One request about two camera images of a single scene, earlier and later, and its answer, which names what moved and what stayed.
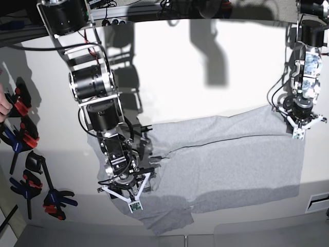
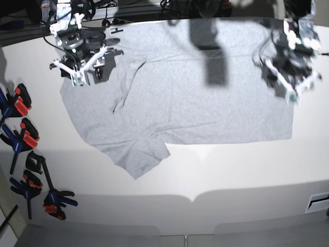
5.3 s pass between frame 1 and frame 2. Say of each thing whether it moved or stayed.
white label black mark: stayed
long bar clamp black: stayed
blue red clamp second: stayed
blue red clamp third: stayed
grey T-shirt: moved
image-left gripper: moved
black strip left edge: stayed
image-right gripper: moved
